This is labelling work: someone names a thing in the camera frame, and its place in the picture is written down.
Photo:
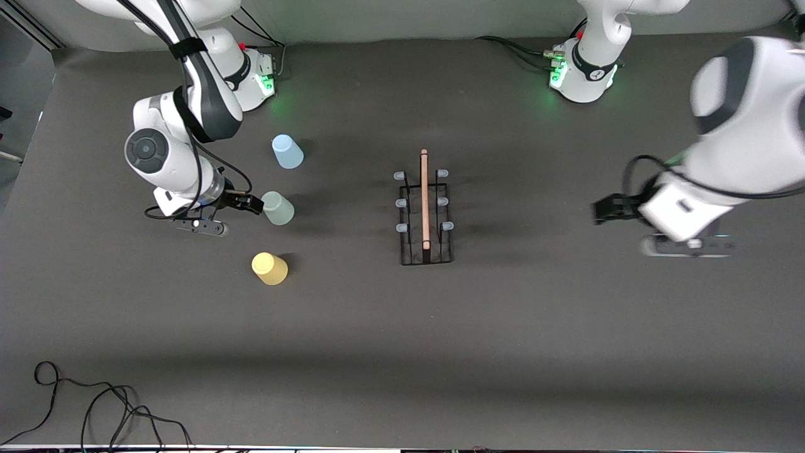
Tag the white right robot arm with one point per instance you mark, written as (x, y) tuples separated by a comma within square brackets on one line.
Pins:
[(214, 107)]

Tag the light blue plastic cup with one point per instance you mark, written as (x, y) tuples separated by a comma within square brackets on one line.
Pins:
[(288, 154)]

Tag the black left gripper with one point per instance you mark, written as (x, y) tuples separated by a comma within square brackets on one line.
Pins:
[(617, 207)]

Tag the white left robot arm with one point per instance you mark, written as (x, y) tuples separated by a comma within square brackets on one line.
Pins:
[(748, 113)]

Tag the yellow plastic cup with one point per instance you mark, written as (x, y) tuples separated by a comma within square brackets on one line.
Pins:
[(270, 269)]

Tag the aluminium frame rail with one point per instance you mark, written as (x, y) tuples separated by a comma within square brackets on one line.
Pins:
[(31, 28), (797, 22)]

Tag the pale green plastic cup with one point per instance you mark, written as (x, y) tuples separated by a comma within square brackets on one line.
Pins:
[(280, 211)]

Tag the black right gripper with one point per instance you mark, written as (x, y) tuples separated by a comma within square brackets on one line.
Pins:
[(233, 201)]

